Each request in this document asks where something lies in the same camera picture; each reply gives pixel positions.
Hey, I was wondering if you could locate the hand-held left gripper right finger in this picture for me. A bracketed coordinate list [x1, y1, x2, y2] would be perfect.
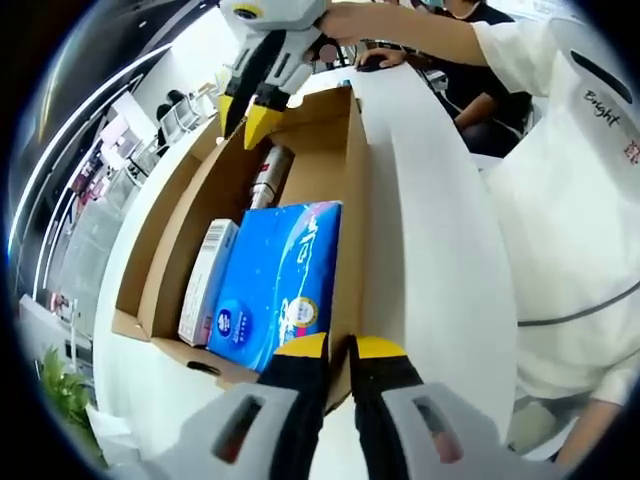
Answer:
[348, 334, 561, 480]

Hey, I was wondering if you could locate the brown cardboard shoe box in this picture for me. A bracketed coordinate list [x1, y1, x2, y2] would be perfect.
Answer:
[110, 84, 374, 414]

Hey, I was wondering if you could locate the person's right hand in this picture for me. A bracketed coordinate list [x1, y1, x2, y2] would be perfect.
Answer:
[319, 2, 387, 46]

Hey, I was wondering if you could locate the white office chair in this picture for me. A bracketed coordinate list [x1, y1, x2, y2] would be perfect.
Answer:
[162, 97, 201, 136]

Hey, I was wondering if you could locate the green plant in white pot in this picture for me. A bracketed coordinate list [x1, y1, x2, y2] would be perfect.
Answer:
[37, 344, 131, 469]

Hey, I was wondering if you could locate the blue soft tissue pack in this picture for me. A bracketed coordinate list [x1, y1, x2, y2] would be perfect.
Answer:
[206, 200, 345, 374]

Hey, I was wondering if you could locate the person's white shirt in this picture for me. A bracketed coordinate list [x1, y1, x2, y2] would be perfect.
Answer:
[469, 17, 640, 401]

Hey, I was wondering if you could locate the ceiling light strip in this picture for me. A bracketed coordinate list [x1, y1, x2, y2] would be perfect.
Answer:
[9, 44, 174, 236]

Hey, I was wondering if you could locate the thin dark device cable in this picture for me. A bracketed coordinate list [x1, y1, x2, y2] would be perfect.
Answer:
[517, 292, 640, 329]

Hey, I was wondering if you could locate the silver metal bottle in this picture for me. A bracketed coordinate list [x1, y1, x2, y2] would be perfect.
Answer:
[245, 144, 296, 211]

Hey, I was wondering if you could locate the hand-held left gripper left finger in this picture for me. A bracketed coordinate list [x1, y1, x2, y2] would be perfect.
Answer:
[107, 332, 331, 480]

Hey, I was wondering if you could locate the small white carton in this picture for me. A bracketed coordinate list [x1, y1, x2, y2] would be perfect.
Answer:
[178, 218, 241, 348]

